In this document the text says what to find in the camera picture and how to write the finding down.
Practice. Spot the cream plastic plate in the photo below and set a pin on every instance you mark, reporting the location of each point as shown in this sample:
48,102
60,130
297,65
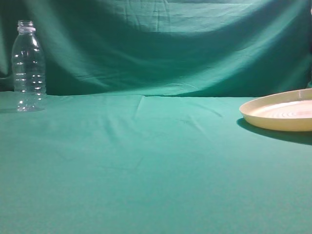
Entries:
288,111

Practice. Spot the green cloth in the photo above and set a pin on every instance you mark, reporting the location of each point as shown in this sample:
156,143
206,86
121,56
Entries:
140,131

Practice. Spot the clear plastic bottle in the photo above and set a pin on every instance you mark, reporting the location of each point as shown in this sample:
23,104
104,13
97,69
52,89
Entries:
29,68

